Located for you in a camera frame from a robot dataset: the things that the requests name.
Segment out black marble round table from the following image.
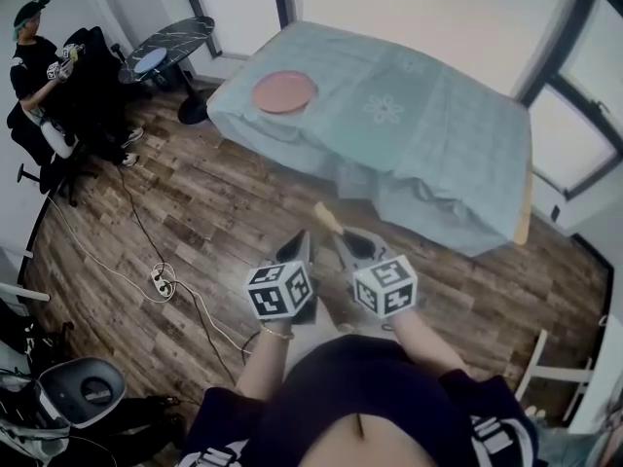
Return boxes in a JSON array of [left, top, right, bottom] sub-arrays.
[[118, 16, 218, 126]]

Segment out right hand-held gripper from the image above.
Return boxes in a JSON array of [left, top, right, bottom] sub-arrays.
[[332, 228, 419, 321]]

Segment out person's left forearm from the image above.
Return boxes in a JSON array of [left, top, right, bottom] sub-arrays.
[[235, 316, 296, 401]]

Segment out white power strip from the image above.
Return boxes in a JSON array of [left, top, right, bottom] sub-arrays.
[[149, 262, 177, 302]]

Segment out black office chair white seat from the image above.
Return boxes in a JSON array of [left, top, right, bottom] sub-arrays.
[[7, 99, 98, 208]]

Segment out white cable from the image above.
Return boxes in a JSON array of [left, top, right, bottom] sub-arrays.
[[46, 195, 252, 354]]

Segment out black cable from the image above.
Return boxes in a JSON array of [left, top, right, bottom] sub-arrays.
[[115, 162, 255, 388]]

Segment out black bag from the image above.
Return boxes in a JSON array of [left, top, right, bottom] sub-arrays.
[[0, 299, 75, 375]]

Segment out pink big plate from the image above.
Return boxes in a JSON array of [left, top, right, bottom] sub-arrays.
[[250, 69, 318, 116]]

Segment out black grey round-backed chair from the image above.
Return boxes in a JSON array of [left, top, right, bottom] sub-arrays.
[[0, 355, 128, 467]]

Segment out person's right forearm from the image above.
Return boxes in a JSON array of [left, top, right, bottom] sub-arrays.
[[388, 308, 471, 383]]

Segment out yellow cloth piece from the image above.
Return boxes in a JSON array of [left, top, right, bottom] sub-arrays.
[[312, 201, 348, 236]]

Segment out person's dark cropped top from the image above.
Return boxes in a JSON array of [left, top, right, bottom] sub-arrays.
[[177, 333, 541, 467]]

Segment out crumpled blue grey cloth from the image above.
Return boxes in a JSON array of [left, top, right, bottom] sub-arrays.
[[530, 404, 623, 467]]

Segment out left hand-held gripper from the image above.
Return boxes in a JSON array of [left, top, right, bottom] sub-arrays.
[[242, 231, 318, 328]]

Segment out blue big plate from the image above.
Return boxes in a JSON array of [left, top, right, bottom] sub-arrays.
[[133, 49, 167, 75]]

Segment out black framed window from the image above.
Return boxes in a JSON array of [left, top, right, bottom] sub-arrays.
[[177, 0, 296, 60], [515, 0, 623, 201]]

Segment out white frame chair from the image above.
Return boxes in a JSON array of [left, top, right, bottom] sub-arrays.
[[513, 328, 596, 427]]

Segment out white shelf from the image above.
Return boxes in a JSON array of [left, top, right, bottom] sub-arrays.
[[0, 245, 52, 306]]

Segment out gold bracelet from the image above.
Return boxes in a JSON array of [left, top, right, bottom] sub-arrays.
[[259, 324, 296, 342]]

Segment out light blue flowered tablecloth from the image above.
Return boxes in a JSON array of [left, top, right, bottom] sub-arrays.
[[206, 20, 532, 258]]

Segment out person's grey trousers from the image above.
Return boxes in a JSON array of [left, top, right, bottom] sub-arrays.
[[311, 287, 355, 340]]

